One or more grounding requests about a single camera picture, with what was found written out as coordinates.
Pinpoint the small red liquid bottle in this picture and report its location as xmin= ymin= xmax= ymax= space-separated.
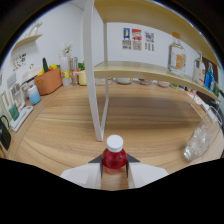
xmin=101 ymin=134 xmax=129 ymax=175

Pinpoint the clear bottle orange cap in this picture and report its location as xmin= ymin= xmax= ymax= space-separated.
xmin=167 ymin=31 xmax=187 ymax=78

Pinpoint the clear glass cup with ice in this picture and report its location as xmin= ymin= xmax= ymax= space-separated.
xmin=183 ymin=105 xmax=223 ymax=162

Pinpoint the blue and white cup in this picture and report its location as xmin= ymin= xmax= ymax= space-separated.
xmin=27 ymin=84 xmax=42 ymax=106

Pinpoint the white tray device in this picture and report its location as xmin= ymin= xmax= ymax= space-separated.
xmin=9 ymin=104 xmax=34 ymax=133

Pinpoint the black handbag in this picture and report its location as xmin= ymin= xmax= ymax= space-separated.
xmin=0 ymin=115 xmax=12 ymax=151

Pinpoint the patterned bowl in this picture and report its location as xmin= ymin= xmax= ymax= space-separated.
xmin=115 ymin=77 xmax=133 ymax=85

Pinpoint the orange storage basket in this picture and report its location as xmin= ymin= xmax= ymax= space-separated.
xmin=34 ymin=58 xmax=64 ymax=96

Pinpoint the two-tier wooden shelf rack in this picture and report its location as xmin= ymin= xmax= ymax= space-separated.
xmin=82 ymin=0 xmax=223 ymax=143

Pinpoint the clear bottle red label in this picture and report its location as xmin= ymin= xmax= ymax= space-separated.
xmin=192 ymin=50 xmax=207 ymax=87

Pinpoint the multicoloured wall poster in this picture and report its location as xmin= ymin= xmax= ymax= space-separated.
xmin=144 ymin=31 xmax=156 ymax=52

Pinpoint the red wall poster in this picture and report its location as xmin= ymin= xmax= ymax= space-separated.
xmin=131 ymin=28 xmax=143 ymax=51

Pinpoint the blue wall poster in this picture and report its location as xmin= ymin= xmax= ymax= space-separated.
xmin=122 ymin=27 xmax=132 ymax=50

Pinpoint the wooden wall shelf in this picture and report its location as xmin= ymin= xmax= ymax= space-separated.
xmin=11 ymin=33 xmax=44 ymax=52

